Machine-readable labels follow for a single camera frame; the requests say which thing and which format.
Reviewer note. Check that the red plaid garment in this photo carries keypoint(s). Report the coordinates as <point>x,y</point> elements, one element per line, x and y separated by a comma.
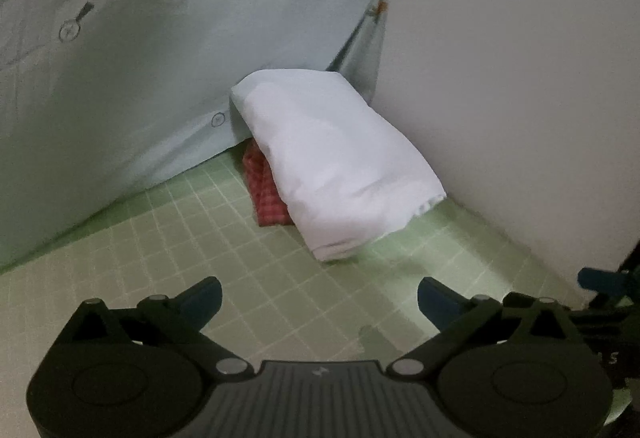
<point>262,198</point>

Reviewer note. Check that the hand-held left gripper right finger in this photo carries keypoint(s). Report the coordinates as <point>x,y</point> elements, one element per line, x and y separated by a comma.
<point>436,300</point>

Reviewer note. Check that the green checked bed sheet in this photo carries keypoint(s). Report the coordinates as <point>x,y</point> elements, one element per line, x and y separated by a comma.
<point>280,268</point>

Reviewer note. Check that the white shirt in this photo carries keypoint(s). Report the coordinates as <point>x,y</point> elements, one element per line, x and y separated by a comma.
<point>335,158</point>

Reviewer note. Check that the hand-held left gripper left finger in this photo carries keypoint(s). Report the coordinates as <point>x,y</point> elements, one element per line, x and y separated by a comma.
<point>202,300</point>

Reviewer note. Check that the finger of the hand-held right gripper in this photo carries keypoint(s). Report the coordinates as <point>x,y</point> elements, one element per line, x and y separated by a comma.
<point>597,279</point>

